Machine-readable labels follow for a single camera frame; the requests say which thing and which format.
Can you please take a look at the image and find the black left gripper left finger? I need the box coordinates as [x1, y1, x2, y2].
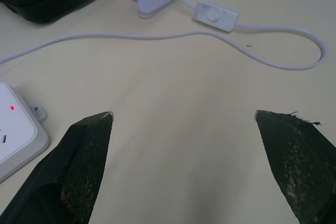
[0, 111, 114, 224]

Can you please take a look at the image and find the white cable with inline switch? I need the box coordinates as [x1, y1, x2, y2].
[0, 0, 328, 71]

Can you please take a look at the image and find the white inline cable switch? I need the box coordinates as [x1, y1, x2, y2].
[193, 0, 239, 33]

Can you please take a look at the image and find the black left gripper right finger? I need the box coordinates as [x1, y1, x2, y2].
[254, 110, 336, 224]

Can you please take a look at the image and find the white power strip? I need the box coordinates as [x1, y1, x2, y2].
[0, 81, 50, 183]

